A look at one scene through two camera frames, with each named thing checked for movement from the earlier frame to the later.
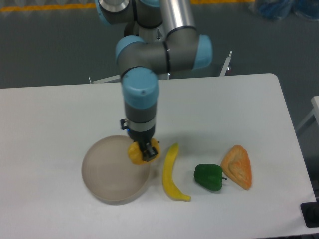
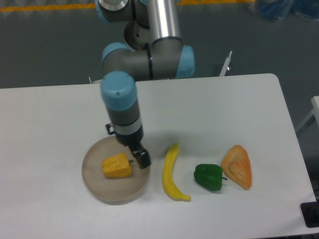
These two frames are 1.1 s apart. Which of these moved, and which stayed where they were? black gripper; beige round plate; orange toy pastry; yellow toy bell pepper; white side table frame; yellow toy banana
Moved: black gripper; yellow toy bell pepper
Stayed: yellow toy banana; orange toy pastry; beige round plate; white side table frame
